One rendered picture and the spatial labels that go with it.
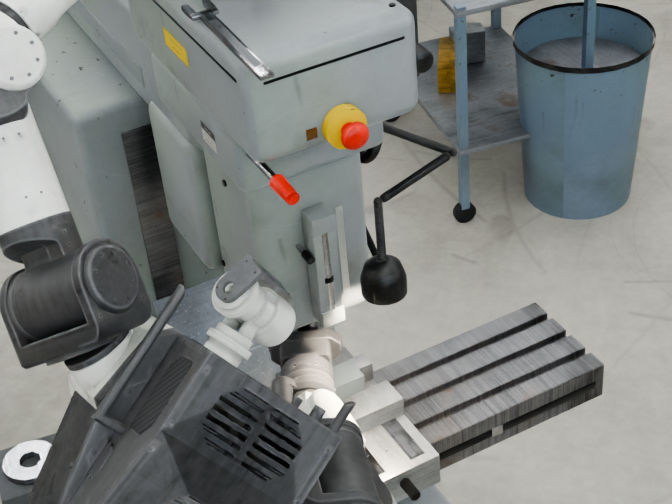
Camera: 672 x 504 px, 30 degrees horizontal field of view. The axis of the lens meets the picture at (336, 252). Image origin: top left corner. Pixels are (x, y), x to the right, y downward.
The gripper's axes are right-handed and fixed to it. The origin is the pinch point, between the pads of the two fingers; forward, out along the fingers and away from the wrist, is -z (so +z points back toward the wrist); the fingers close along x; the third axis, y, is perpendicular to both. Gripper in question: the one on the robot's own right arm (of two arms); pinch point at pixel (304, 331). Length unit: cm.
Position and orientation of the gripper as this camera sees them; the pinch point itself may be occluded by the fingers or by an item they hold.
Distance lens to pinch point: 216.9
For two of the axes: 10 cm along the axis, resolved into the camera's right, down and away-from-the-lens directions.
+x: -10.0, 1.0, 0.1
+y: 0.8, 8.0, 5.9
